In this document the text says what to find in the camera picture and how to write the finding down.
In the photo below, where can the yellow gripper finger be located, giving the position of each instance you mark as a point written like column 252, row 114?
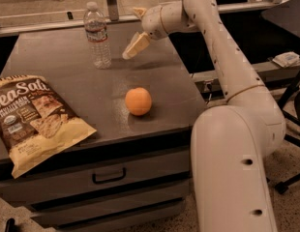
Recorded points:
column 139, row 12
column 138, row 43

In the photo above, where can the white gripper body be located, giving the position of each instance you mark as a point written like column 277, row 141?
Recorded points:
column 151, row 23

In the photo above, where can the clear plastic water bottle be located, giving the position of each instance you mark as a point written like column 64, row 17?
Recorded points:
column 97, row 36

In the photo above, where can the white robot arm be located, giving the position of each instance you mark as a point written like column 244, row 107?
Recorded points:
column 229, row 142

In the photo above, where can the orange fruit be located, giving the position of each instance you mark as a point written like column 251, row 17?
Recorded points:
column 138, row 101

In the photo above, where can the grey drawer cabinet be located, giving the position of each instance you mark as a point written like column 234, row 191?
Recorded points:
column 154, row 148

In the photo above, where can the sea salt chips bag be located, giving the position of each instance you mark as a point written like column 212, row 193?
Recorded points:
column 35, row 122

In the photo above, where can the white packet on ledge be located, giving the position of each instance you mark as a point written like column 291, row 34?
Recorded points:
column 287, row 59

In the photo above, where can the grey metal ledge rail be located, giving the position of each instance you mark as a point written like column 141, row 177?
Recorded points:
column 235, row 79

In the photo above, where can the black drawer handle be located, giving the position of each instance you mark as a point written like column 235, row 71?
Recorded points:
column 109, row 177

